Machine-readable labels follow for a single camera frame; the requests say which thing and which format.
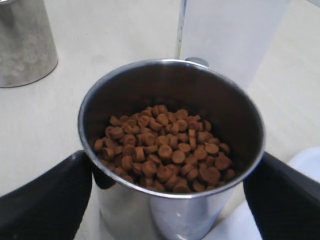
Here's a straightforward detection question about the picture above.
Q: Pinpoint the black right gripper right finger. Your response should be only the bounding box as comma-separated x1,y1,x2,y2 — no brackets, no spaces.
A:
243,152,320,240

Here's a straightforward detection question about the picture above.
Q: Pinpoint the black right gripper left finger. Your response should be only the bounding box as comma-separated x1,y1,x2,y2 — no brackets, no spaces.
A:
0,150,116,240

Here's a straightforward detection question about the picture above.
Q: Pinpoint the steel mug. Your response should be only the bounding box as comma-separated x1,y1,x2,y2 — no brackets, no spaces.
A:
78,59,265,240
0,0,58,88

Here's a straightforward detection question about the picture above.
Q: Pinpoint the clear plastic container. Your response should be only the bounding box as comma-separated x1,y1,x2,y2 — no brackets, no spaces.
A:
175,0,290,88

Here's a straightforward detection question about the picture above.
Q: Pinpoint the white plastic tray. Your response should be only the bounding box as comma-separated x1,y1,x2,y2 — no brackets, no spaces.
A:
215,147,320,240

